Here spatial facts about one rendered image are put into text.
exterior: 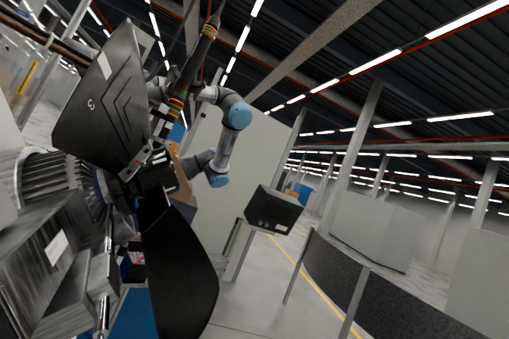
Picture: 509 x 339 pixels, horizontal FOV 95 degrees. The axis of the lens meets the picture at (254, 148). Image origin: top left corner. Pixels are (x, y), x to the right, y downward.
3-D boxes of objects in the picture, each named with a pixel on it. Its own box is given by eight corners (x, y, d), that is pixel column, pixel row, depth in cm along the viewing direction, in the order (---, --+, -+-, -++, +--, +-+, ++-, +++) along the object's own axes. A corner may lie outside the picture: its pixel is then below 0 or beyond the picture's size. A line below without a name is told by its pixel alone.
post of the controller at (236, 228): (223, 256, 114) (238, 219, 116) (221, 253, 117) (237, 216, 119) (229, 258, 116) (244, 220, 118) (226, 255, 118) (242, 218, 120)
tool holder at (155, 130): (150, 138, 59) (166, 104, 60) (134, 132, 63) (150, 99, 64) (175, 148, 67) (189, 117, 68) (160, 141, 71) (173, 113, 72)
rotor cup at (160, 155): (133, 214, 60) (183, 195, 65) (122, 217, 47) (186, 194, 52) (117, 161, 62) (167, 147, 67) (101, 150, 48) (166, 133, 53)
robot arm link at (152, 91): (132, 99, 93) (160, 95, 97) (135, 114, 86) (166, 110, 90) (126, 81, 88) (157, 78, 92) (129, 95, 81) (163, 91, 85)
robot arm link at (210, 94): (236, 84, 123) (132, 61, 94) (245, 94, 116) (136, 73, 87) (229, 103, 129) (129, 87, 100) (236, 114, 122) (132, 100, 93)
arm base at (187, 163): (178, 156, 145) (193, 150, 147) (188, 178, 148) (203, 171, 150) (178, 160, 130) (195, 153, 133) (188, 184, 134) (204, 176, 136)
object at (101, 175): (123, 216, 59) (131, 213, 60) (109, 220, 46) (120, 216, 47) (107, 165, 61) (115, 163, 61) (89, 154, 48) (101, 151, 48)
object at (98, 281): (98, 312, 30) (85, 292, 29) (101, 275, 35) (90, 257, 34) (120, 301, 31) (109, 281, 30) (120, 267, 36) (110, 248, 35)
